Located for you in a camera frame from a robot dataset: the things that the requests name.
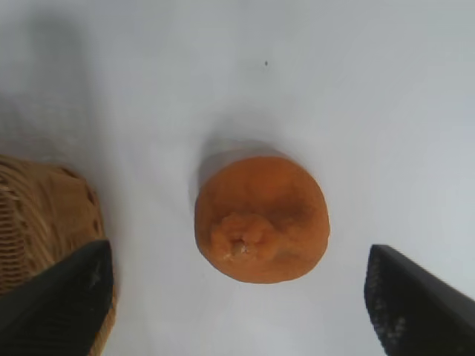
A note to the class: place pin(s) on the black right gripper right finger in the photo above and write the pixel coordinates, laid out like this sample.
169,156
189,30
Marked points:
426,315

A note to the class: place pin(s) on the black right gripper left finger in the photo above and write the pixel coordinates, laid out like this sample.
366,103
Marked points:
55,308

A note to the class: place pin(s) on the woven wicker basket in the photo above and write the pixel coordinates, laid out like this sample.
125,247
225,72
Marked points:
44,207

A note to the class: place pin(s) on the bumpy orange fruit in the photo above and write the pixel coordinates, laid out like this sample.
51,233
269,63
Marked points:
259,193

